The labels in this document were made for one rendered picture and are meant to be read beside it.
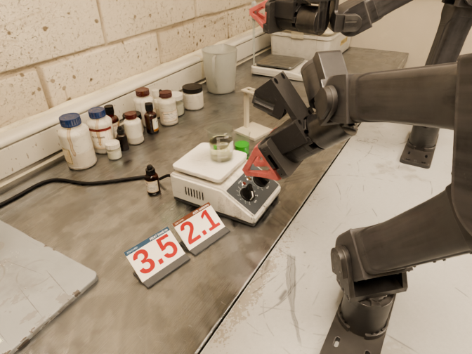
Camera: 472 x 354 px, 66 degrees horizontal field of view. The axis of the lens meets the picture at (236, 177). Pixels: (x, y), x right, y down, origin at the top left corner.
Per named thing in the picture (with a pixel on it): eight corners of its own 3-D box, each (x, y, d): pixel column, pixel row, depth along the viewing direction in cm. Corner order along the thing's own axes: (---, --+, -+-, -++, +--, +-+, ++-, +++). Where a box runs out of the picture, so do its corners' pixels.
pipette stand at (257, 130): (272, 131, 106) (274, 89, 99) (254, 140, 102) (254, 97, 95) (252, 123, 111) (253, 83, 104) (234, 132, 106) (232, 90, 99)
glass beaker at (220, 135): (233, 153, 79) (232, 119, 75) (235, 166, 75) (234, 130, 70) (206, 154, 79) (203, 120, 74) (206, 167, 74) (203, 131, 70)
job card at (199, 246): (230, 231, 70) (230, 214, 68) (194, 256, 65) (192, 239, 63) (208, 217, 74) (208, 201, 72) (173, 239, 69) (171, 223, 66)
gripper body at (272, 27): (263, 1, 80) (289, 5, 75) (291, -4, 86) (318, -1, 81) (262, 33, 83) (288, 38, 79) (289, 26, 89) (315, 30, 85)
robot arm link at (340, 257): (331, 241, 48) (350, 272, 43) (392, 230, 50) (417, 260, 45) (325, 274, 52) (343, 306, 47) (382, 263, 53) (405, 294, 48)
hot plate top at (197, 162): (248, 156, 79) (248, 152, 78) (220, 184, 70) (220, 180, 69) (203, 144, 84) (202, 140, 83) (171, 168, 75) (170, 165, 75)
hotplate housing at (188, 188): (281, 194, 80) (282, 164, 76) (253, 229, 71) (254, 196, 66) (197, 169, 90) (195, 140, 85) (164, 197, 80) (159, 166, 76)
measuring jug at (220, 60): (232, 100, 127) (231, 57, 119) (197, 99, 129) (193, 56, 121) (241, 83, 143) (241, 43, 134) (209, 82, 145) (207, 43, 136)
